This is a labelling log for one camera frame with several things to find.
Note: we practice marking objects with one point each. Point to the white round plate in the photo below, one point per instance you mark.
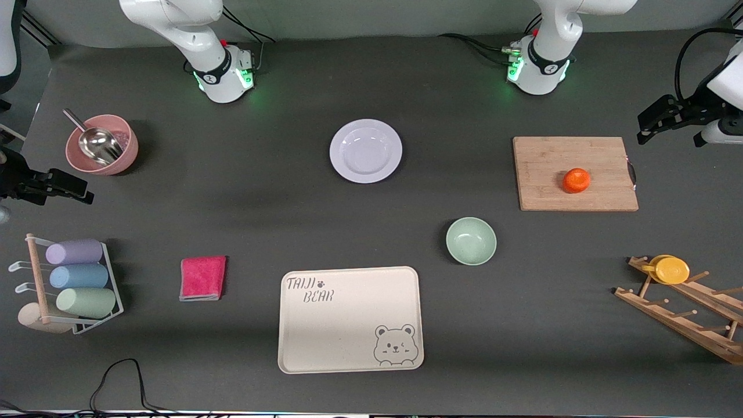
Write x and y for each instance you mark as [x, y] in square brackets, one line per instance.
[365, 151]

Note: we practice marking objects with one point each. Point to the beige bear print tray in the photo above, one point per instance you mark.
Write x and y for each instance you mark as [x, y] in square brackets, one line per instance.
[342, 325]

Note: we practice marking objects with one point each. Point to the pink folded cloth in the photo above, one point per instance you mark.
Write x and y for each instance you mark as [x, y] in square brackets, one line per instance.
[202, 278]

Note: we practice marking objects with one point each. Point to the pink bowl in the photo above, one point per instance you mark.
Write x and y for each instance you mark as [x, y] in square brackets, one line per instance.
[78, 159]

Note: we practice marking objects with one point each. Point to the green cup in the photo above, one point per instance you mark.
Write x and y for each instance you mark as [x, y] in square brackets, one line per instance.
[86, 302]

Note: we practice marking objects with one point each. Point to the light green bowl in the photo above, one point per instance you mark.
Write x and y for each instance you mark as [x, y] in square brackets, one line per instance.
[471, 241]

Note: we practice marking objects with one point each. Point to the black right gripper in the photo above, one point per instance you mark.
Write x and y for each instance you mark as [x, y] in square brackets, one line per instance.
[16, 181]

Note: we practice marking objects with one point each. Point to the black metal frame profile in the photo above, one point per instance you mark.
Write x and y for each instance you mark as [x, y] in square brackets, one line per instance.
[40, 30]

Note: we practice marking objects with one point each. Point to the beige cup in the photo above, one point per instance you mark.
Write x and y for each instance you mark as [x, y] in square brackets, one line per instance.
[32, 318]

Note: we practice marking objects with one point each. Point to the blue cup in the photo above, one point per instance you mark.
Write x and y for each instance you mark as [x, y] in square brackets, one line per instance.
[78, 276]

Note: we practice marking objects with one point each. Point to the wooden peg drying rack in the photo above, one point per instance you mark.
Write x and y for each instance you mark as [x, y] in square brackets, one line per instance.
[673, 323]

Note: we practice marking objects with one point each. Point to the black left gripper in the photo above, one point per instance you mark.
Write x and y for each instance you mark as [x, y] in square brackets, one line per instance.
[692, 110]

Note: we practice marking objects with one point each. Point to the metal scoop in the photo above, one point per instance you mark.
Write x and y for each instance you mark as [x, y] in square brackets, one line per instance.
[98, 145]

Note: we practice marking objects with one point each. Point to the yellow cup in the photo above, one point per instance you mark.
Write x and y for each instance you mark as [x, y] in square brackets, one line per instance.
[672, 270]

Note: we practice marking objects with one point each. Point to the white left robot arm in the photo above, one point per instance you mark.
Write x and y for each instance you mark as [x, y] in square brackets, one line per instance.
[548, 58]

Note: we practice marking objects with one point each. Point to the wooden cutting board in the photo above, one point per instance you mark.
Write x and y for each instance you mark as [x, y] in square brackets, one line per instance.
[545, 174]

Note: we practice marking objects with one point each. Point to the purple cup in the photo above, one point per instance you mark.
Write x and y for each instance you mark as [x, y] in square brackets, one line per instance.
[74, 252]

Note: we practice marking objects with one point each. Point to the orange fruit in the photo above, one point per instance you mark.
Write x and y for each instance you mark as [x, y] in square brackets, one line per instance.
[576, 180]

